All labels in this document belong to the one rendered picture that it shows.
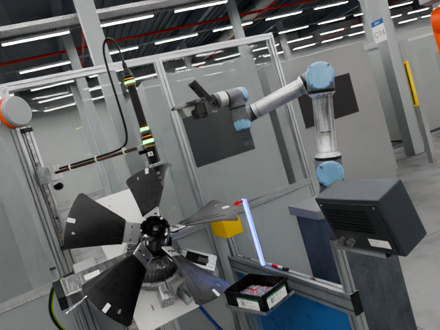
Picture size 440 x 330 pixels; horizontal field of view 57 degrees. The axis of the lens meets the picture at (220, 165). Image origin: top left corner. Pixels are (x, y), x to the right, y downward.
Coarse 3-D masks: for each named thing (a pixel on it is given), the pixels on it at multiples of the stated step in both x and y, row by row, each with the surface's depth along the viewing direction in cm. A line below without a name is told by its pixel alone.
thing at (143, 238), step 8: (152, 216) 163; (144, 224) 160; (152, 224) 161; (160, 224) 162; (168, 224) 162; (144, 232) 158; (152, 232) 159; (160, 232) 159; (168, 232) 160; (144, 240) 158; (152, 240) 156; (160, 240) 157; (168, 240) 164; (152, 248) 160; (160, 248) 162; (160, 256) 165
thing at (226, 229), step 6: (216, 222) 210; (222, 222) 204; (228, 222) 205; (234, 222) 206; (240, 222) 208; (216, 228) 212; (222, 228) 206; (228, 228) 205; (234, 228) 206; (240, 228) 208; (216, 234) 215; (222, 234) 208; (228, 234) 204; (234, 234) 206
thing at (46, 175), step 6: (42, 168) 198; (48, 168) 190; (54, 168) 193; (42, 174) 193; (48, 174) 191; (54, 174) 193; (60, 174) 195; (42, 180) 194; (48, 180) 192; (54, 180) 192
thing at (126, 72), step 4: (124, 64) 162; (124, 68) 162; (124, 72) 162; (128, 72) 162; (124, 76) 162; (128, 76) 165; (148, 148) 165; (152, 148) 165; (148, 152) 165; (152, 152) 165; (152, 156) 165; (156, 156) 166; (152, 160) 165; (156, 160) 166; (156, 168) 166
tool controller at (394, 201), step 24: (336, 192) 126; (360, 192) 117; (384, 192) 110; (336, 216) 126; (360, 216) 116; (384, 216) 109; (408, 216) 113; (360, 240) 123; (384, 240) 114; (408, 240) 112
